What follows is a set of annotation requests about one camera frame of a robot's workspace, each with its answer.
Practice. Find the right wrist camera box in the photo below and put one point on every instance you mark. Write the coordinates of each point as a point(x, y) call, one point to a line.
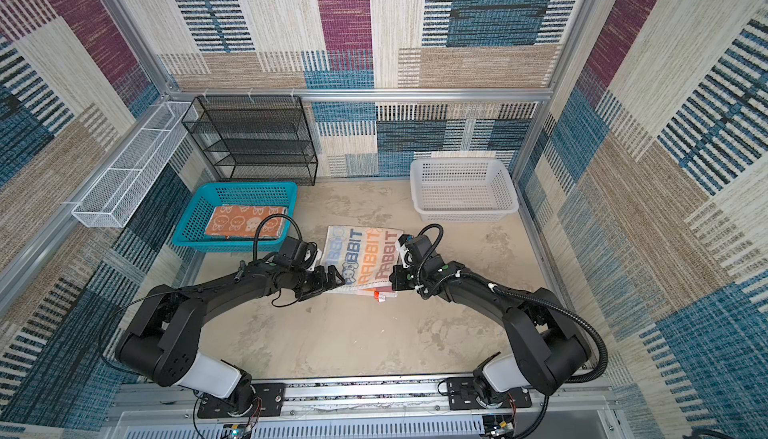
point(403, 250)

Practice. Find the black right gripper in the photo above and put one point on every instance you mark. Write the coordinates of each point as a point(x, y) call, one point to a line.
point(396, 277)

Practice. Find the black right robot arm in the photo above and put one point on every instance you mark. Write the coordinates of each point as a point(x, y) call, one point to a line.
point(548, 347)

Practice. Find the orange and cream towel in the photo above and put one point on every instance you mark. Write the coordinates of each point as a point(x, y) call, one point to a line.
point(237, 221)

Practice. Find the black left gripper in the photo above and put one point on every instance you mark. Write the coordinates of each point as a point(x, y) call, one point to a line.
point(321, 284)

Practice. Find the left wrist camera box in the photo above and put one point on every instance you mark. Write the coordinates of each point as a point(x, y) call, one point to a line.
point(311, 254)

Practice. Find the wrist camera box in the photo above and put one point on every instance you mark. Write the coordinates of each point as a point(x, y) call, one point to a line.
point(403, 250)
point(311, 254)

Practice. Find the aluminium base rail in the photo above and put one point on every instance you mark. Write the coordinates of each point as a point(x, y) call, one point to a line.
point(394, 406)

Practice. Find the white wire mesh tray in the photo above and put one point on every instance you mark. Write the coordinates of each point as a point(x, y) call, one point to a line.
point(117, 193)

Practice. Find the white plastic laundry basket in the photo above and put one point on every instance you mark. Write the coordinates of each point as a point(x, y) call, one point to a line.
point(462, 190)

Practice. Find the teal plastic basket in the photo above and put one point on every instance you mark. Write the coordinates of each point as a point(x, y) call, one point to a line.
point(190, 231)

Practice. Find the black wire shelf rack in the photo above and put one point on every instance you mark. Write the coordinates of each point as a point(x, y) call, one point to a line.
point(254, 138)

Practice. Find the aluminium frame post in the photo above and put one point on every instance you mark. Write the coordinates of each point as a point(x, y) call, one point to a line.
point(576, 29)

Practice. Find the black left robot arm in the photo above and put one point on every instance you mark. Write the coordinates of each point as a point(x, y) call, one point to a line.
point(162, 340)

